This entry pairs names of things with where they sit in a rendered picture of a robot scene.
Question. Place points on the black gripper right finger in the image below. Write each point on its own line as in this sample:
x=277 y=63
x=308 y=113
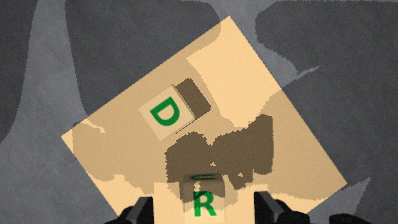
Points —
x=267 y=210

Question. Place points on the tan square mat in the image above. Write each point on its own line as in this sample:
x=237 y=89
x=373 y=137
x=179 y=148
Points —
x=245 y=128

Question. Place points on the tan block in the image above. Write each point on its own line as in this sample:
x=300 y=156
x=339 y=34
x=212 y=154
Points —
x=203 y=198
x=167 y=112

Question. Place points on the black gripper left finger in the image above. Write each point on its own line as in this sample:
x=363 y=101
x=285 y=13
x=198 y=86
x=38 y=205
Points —
x=141 y=213

